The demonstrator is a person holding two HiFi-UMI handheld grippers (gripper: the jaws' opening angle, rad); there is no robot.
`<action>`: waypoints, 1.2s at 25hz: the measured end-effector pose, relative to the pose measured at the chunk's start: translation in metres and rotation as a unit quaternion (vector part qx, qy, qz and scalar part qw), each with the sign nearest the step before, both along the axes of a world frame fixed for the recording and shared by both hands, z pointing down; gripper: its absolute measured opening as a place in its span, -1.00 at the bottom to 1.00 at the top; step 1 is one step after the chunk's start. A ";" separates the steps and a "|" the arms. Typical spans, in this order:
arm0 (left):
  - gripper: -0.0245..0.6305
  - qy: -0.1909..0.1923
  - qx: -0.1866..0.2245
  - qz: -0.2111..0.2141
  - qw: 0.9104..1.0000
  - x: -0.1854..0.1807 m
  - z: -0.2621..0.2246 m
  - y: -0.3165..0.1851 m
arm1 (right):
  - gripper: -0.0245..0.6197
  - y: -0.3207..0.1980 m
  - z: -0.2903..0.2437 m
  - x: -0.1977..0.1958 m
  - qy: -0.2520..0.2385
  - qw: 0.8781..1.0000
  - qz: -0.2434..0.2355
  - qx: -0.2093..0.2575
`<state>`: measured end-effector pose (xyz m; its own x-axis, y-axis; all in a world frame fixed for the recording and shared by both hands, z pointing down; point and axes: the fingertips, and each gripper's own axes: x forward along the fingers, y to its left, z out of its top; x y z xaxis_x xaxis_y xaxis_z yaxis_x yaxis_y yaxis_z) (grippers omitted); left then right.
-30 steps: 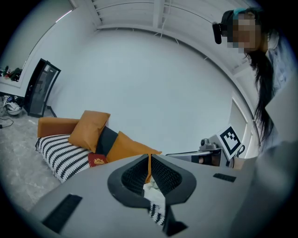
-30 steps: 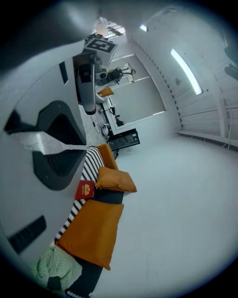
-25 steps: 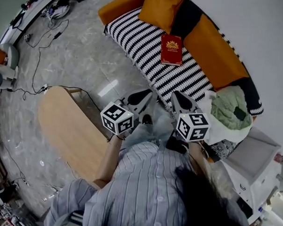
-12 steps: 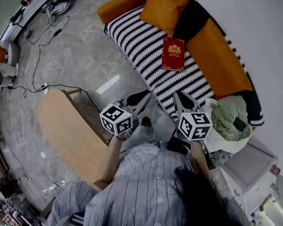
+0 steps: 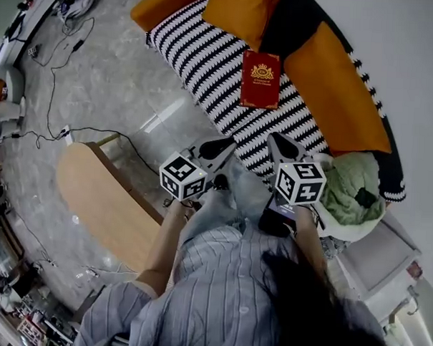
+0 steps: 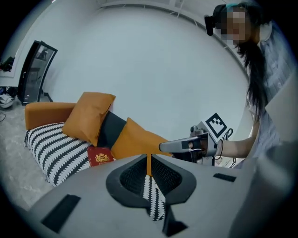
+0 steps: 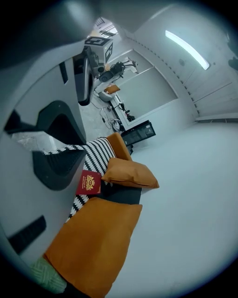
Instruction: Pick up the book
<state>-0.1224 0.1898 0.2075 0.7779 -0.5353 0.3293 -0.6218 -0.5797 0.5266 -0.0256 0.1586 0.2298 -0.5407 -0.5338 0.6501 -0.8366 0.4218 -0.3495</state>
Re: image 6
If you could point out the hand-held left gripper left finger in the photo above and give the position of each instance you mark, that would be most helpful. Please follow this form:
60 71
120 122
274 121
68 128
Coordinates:
88 193

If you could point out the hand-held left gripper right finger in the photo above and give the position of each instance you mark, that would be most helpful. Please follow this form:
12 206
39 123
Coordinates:
209 193

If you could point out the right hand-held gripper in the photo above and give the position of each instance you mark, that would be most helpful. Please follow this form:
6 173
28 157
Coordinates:
215 126

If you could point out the red book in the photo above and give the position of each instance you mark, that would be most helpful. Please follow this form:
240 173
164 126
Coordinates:
100 157

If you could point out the person's right forearm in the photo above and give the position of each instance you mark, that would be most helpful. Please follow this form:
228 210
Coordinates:
237 148

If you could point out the person's right hand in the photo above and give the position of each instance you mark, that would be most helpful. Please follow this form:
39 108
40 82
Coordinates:
204 147

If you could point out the long orange pillow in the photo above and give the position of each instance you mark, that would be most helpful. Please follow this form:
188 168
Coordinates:
137 139

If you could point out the black wrist band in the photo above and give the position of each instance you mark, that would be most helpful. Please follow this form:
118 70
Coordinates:
220 148

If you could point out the black white striped seat cushion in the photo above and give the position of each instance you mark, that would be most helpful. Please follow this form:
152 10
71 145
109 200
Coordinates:
58 148

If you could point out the black pillow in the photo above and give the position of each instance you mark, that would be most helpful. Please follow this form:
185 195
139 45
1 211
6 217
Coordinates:
111 130

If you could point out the large orange pillow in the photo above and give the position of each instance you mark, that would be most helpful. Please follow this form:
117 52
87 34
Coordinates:
88 116

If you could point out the orange sofa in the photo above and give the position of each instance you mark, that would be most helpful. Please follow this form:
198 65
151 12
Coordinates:
46 114

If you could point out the white bag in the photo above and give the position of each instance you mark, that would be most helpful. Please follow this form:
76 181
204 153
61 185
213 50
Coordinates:
6 98

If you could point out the black glass door cabinet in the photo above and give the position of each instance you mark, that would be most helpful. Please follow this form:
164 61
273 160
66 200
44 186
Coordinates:
35 74

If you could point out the light blue striped shirt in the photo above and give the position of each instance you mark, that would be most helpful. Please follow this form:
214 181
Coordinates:
277 60

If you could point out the person's head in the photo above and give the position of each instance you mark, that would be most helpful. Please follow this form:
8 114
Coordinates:
236 25

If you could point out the white side table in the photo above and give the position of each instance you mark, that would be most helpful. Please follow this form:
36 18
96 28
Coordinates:
9 73

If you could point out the dark green clutter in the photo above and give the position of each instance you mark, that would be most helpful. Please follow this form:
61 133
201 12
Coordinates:
7 64

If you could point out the teal hair clip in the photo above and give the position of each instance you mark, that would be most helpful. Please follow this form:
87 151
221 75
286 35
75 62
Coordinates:
231 4

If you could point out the black head camera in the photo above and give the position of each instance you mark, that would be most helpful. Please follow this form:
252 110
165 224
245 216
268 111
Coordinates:
213 18

